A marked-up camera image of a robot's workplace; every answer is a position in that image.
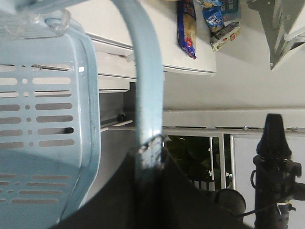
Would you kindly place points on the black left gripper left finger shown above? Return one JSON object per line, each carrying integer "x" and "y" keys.
{"x": 113, "y": 207}

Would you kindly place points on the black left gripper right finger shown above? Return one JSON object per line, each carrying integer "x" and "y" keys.
{"x": 184, "y": 206}

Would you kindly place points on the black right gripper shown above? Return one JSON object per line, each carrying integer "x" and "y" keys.
{"x": 275, "y": 179}

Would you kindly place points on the light blue plastic basket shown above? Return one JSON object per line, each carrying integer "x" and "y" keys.
{"x": 50, "y": 130}

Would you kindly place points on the white rolling rack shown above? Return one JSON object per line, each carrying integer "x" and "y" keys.
{"x": 196, "y": 138}

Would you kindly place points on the rice cracker pack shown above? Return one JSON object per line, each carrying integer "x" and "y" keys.
{"x": 225, "y": 35}

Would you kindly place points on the blue oreo snack bag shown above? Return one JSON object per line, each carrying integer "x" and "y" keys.
{"x": 214, "y": 19}

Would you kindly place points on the blue chip bag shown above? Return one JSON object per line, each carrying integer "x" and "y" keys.
{"x": 187, "y": 27}

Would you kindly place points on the white store shelving unit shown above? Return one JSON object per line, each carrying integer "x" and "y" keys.
{"x": 244, "y": 60}

